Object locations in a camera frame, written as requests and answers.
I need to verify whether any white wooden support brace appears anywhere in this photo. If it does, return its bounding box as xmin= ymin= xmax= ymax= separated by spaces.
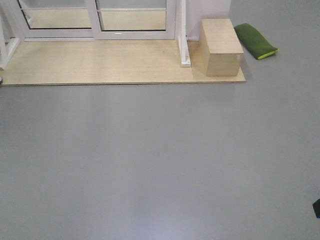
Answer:
xmin=175 ymin=0 xmax=191 ymax=68

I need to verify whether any green sandbag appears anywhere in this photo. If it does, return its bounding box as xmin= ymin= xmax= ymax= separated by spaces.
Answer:
xmin=234 ymin=23 xmax=279 ymax=60

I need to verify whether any light wooden box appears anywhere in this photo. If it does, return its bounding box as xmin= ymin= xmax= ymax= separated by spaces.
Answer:
xmin=199 ymin=18 xmax=244 ymax=77

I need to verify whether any white framed sliding glass door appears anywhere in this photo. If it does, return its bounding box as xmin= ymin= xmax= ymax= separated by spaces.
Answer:
xmin=86 ymin=0 xmax=177 ymax=40

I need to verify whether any white outer door frame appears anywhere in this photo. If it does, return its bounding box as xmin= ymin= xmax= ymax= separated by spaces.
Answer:
xmin=0 ymin=15 xmax=21 ymax=71

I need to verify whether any light wooden floor platform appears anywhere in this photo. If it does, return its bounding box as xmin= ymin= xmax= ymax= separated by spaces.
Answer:
xmin=0 ymin=40 xmax=245 ymax=86

